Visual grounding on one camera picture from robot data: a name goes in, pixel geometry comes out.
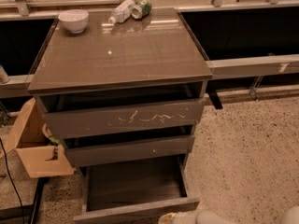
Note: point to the grey drawer cabinet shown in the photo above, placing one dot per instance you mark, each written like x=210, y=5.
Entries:
x=138, y=62

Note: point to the grey middle drawer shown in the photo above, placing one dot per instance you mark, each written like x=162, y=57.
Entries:
x=130, y=151

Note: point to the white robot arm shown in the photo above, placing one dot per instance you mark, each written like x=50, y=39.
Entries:
x=206, y=217

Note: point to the grey bottom drawer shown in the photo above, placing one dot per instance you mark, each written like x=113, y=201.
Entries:
x=134, y=190

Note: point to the clear plastic bottle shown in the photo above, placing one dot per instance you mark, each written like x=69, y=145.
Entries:
x=122, y=12

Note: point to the green drink can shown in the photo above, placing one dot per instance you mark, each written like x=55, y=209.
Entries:
x=141, y=9

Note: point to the brown cardboard box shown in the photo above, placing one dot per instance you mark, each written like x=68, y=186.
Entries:
x=38, y=156

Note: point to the black table leg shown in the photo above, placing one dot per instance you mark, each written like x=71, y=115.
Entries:
x=42, y=181

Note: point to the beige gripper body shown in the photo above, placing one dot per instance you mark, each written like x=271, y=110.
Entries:
x=186, y=218

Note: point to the white ceramic bowl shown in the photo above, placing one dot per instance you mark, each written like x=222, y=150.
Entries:
x=74, y=20

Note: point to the scratched grey top drawer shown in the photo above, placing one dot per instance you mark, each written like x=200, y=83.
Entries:
x=122, y=119

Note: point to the metal railing frame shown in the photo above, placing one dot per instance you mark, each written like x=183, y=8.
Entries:
x=25, y=10

